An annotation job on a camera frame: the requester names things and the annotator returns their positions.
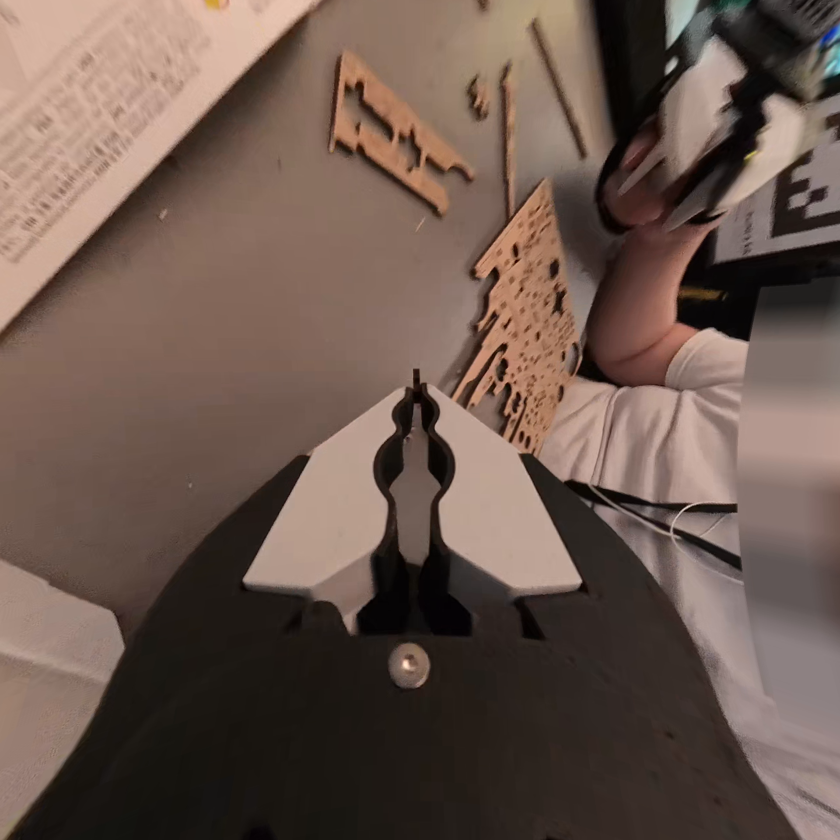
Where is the person's right hand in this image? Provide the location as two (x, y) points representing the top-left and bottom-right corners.
(607, 128), (718, 265)

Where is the paper instruction booklet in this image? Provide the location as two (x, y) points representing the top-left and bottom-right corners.
(0, 0), (324, 332)

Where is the person's right forearm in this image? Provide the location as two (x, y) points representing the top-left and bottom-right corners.
(583, 226), (719, 387)

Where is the black lanyard clip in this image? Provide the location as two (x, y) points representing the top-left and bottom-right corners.
(564, 481), (742, 572)

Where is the slotted wooden axle piece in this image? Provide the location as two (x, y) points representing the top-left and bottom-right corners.
(500, 62), (519, 221)

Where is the person's white shirt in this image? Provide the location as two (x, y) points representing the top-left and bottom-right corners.
(538, 328), (840, 840)

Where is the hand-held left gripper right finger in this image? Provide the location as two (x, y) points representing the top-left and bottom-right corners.
(417, 382), (584, 621)

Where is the long thin wooden strip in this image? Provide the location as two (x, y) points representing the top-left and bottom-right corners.
(530, 18), (588, 158)

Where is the wooden frame offcut piece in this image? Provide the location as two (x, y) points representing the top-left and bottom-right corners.
(328, 51), (475, 217)

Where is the white cardboard box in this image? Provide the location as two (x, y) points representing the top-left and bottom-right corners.
(0, 561), (126, 840)

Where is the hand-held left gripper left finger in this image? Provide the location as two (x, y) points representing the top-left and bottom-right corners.
(243, 386), (418, 636)

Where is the thin white cable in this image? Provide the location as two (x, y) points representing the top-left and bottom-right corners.
(587, 487), (746, 585)

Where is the laser-cut wooden parts sheet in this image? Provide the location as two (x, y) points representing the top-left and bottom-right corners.
(451, 177), (584, 458)

